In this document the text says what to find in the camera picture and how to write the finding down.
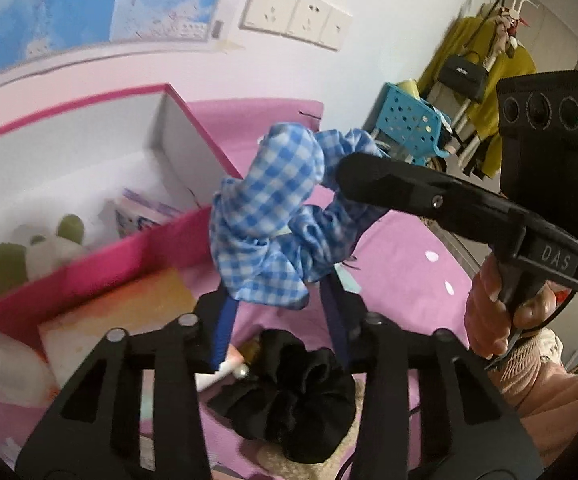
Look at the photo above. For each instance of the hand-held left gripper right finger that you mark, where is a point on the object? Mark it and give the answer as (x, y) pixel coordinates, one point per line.
(336, 321)

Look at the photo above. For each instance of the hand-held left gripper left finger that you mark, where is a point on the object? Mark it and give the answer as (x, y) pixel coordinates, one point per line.
(224, 321)

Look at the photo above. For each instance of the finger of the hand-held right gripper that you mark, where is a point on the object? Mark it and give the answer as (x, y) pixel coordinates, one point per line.
(419, 192)

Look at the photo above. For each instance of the black scrunchie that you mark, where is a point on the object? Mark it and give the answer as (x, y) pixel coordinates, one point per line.
(289, 400)

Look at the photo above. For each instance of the pink cardboard box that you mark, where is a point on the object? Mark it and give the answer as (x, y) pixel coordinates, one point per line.
(119, 270)

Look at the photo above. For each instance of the blue gingham scrunchie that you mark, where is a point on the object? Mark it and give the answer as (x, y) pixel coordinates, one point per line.
(269, 200)

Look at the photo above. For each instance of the person's right forearm pink sleeve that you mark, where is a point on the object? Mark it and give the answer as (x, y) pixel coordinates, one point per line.
(559, 390)

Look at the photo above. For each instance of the person's right hand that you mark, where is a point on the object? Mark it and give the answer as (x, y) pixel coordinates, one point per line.
(484, 310)

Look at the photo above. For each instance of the light blue small packet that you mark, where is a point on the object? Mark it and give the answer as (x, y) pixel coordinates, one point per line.
(350, 281)

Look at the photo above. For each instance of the blue perforated basket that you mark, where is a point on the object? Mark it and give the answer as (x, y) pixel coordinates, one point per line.
(409, 125)

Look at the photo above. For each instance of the pink bed sheet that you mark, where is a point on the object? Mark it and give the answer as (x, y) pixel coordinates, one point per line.
(409, 270)

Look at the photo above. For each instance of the pastel tissue pack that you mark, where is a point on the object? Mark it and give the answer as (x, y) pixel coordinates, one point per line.
(129, 310)

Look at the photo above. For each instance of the yellow garment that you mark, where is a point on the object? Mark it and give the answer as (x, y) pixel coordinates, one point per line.
(514, 67)

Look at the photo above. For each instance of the black handbag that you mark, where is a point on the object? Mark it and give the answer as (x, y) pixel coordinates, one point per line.
(464, 77)

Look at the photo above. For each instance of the black hair pin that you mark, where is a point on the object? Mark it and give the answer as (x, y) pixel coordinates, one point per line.
(311, 114)

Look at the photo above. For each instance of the white wipes packet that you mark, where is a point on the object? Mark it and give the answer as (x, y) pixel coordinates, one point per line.
(141, 210)

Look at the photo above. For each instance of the white coat rack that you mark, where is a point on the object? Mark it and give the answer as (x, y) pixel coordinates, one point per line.
(511, 15)

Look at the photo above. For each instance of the green plush toy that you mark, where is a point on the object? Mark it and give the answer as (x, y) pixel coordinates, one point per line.
(4, 270)

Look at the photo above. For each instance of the white wall socket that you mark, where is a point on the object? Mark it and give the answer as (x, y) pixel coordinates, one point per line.
(336, 30)
(309, 20)
(269, 5)

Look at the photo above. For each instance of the wall map poster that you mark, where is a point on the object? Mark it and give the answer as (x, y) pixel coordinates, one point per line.
(94, 0)

